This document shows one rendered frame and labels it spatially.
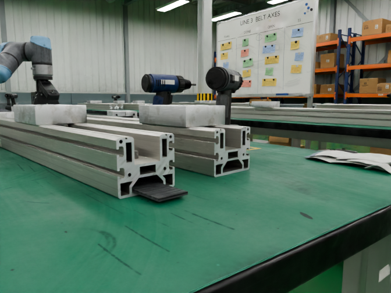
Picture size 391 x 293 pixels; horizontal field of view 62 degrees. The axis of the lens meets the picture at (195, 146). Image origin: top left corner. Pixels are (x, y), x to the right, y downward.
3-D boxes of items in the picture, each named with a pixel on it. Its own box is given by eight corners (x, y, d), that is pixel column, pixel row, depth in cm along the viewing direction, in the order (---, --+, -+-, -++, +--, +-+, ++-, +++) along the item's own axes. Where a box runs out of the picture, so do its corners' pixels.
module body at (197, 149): (52, 138, 116) (50, 114, 115) (80, 136, 123) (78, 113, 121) (214, 177, 58) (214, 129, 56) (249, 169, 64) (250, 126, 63)
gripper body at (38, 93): (50, 106, 139) (48, 77, 137) (57, 106, 133) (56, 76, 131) (31, 106, 134) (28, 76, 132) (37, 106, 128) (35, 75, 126)
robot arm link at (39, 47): (34, 38, 133) (54, 38, 132) (36, 66, 135) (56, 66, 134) (23, 35, 125) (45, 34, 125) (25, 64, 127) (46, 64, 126)
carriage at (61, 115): (15, 132, 79) (13, 104, 78) (61, 129, 86) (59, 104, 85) (36, 138, 67) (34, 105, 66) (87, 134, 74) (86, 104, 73)
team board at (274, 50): (204, 165, 455) (205, 20, 428) (230, 161, 485) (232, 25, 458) (295, 189, 337) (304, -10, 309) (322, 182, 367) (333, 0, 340)
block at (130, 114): (101, 135, 126) (100, 110, 125) (130, 134, 132) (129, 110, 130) (107, 138, 118) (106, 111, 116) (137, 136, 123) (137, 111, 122)
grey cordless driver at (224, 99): (201, 153, 84) (201, 66, 81) (227, 143, 102) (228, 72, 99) (228, 154, 81) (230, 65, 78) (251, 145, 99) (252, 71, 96)
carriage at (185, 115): (139, 135, 73) (138, 104, 72) (177, 132, 81) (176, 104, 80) (185, 142, 62) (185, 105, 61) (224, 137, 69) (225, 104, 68)
